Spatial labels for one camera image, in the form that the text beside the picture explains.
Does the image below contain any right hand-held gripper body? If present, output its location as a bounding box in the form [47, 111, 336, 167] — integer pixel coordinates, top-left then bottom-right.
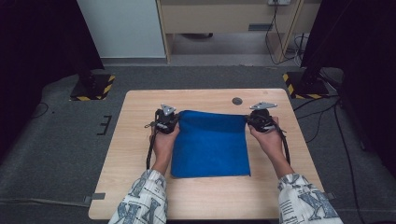
[247, 101, 278, 133]

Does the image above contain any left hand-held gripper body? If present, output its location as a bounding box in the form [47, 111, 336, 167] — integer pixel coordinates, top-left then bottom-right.
[154, 104, 181, 135]

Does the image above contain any blue cloth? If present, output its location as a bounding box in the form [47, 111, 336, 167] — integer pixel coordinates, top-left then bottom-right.
[170, 109, 252, 179]

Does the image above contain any person's right hand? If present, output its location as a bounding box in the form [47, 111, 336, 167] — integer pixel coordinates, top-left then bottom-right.
[247, 116, 290, 166]

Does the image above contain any person's left hand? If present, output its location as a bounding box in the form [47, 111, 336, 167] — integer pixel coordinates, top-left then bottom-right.
[150, 124, 181, 166]

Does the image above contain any black stand with striped base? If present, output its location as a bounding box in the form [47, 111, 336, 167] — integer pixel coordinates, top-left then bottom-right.
[69, 62, 117, 103]
[282, 65, 331, 100]

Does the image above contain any white panel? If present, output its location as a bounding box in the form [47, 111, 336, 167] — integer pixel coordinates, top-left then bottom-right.
[76, 0, 166, 60]

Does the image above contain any light wooden desk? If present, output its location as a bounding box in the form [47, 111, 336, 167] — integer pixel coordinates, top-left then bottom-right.
[155, 0, 322, 64]

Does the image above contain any dark curtain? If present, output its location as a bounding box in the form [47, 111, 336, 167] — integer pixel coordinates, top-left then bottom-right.
[300, 0, 396, 171]
[0, 0, 106, 160]

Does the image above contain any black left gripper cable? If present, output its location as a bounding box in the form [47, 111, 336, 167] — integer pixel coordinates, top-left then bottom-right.
[144, 120, 159, 171]

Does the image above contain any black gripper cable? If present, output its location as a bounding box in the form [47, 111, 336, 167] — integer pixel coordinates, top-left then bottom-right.
[144, 120, 159, 171]
[273, 122, 291, 166]

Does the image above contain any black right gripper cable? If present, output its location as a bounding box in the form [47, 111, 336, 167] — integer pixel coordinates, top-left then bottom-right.
[273, 122, 291, 166]

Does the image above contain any black hanging cable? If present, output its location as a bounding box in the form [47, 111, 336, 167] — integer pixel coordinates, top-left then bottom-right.
[264, 2, 304, 66]

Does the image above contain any long black floor cable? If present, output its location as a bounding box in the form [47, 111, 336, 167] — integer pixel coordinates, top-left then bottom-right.
[333, 101, 362, 224]

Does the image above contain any thin black floor cable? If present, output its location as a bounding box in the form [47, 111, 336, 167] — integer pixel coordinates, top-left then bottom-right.
[31, 102, 50, 119]

